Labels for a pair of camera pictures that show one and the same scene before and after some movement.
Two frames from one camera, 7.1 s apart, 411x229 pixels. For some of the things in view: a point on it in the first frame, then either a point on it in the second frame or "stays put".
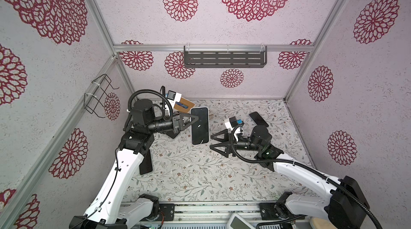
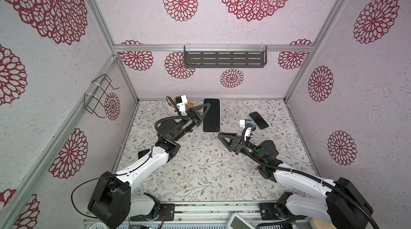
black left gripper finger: [193, 119] to [202, 115]
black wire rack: [92, 100] stays put
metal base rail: [211, 212] stays put
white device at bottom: [236, 221] stays put
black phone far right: [258, 120] stays put
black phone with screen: [200, 130] to [212, 121]
